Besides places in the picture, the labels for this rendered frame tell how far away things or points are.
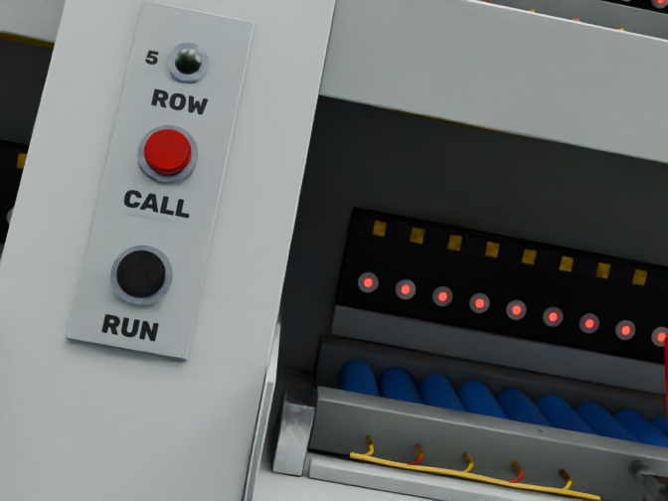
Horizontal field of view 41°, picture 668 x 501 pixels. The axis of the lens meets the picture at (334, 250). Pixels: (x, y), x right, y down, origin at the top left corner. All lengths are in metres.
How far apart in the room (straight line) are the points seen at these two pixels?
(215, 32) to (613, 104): 0.15
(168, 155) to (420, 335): 0.22
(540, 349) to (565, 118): 0.18
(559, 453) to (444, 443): 0.05
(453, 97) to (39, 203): 0.15
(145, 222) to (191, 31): 0.07
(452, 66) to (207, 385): 0.15
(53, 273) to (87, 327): 0.02
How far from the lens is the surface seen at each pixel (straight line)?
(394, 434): 0.37
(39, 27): 0.35
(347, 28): 0.34
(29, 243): 0.32
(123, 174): 0.31
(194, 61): 0.32
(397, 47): 0.34
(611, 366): 0.51
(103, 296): 0.31
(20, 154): 0.49
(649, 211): 0.57
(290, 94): 0.32
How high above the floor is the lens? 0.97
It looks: 11 degrees up
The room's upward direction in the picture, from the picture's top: 10 degrees clockwise
